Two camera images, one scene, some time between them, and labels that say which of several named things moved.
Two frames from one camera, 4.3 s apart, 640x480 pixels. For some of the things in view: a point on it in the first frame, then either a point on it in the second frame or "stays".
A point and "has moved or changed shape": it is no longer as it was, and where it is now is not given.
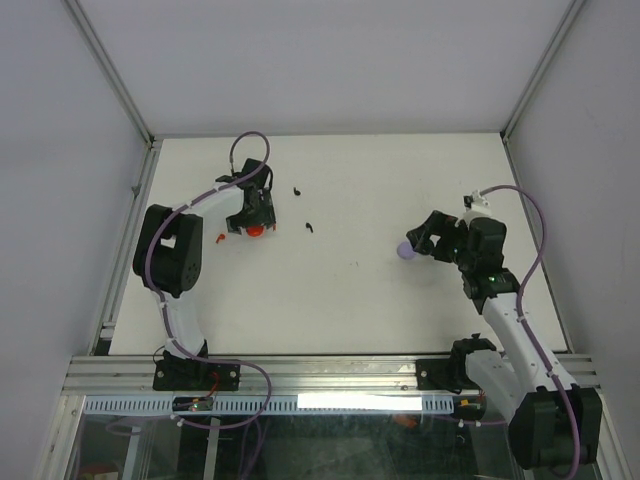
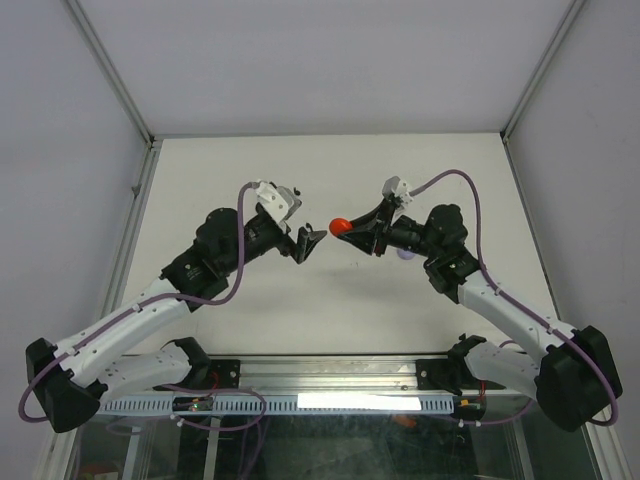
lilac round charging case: [405, 250] stays
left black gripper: [263, 218] → [306, 240]
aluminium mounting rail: [134, 375] stays
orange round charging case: [255, 231] has moved or changed shape
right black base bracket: [436, 374] stays
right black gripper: [438, 223] → [366, 225]
